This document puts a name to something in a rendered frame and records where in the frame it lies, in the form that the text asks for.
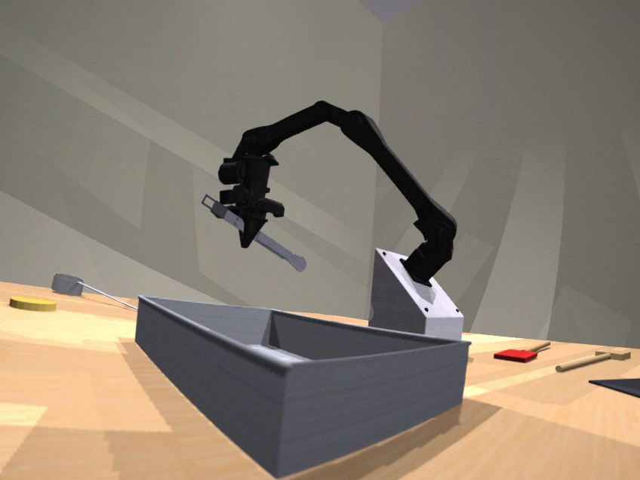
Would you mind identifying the grey saucepan with long handle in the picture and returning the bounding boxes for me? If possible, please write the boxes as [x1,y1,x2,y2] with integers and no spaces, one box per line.
[51,273,138,310]

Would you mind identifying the light wooden board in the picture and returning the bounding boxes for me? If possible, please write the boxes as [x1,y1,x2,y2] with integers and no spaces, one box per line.
[291,312,368,326]

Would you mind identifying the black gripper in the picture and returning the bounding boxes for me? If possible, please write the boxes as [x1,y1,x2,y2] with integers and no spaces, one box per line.
[226,178,285,248]

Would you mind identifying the grey roasting tin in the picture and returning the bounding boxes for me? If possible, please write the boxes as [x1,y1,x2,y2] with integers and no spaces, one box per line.
[134,295,472,480]

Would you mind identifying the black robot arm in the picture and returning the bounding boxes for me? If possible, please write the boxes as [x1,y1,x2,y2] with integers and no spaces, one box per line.
[218,100,457,287]

